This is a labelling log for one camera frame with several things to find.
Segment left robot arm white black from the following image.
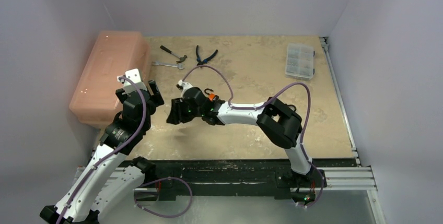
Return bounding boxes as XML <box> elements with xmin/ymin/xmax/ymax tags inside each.
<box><xmin>40</xmin><ymin>76</ymin><xmax>164</xmax><ymax>223</ymax></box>

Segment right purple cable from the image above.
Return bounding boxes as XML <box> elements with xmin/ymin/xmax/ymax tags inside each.
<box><xmin>181</xmin><ymin>64</ymin><xmax>324</xmax><ymax>182</ymax></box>

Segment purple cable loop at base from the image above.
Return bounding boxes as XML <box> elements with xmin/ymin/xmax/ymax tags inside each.
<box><xmin>133</xmin><ymin>176</ymin><xmax>193</xmax><ymax>219</ymax></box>

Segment orange black Opel padlock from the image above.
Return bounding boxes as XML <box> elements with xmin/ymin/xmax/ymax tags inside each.
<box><xmin>204</xmin><ymin>88</ymin><xmax>216</xmax><ymax>101</ymax></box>

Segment pink plastic toolbox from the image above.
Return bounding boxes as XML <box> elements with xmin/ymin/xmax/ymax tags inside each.
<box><xmin>69</xmin><ymin>30</ymin><xmax>151</xmax><ymax>129</ymax></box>

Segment silver open-end wrench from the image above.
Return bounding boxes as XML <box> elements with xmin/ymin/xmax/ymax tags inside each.
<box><xmin>152</xmin><ymin>61</ymin><xmax>184</xmax><ymax>70</ymax></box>

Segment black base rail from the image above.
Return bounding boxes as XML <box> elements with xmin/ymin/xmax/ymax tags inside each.
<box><xmin>120</xmin><ymin>158</ymin><xmax>357</xmax><ymax>203</ymax></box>

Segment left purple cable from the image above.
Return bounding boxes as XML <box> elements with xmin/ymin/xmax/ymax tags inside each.
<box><xmin>55</xmin><ymin>76</ymin><xmax>148</xmax><ymax>224</ymax></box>

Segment small black-handled hammer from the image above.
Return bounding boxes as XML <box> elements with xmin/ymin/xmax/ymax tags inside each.
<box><xmin>160</xmin><ymin>45</ymin><xmax>188</xmax><ymax>64</ymax></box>

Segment clear plastic screw organizer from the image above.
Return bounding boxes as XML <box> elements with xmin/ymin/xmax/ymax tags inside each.
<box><xmin>285</xmin><ymin>43</ymin><xmax>315</xmax><ymax>80</ymax></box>

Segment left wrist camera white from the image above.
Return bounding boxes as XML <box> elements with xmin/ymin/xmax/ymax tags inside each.
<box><xmin>117</xmin><ymin>68</ymin><xmax>147</xmax><ymax>94</ymax></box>

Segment blue-black handled pliers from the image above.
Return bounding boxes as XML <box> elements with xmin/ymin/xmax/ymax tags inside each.
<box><xmin>195</xmin><ymin>45</ymin><xmax>219</xmax><ymax>68</ymax></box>

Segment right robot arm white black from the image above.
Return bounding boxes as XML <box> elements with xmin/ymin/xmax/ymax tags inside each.
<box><xmin>166</xmin><ymin>87</ymin><xmax>315</xmax><ymax>186</ymax></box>

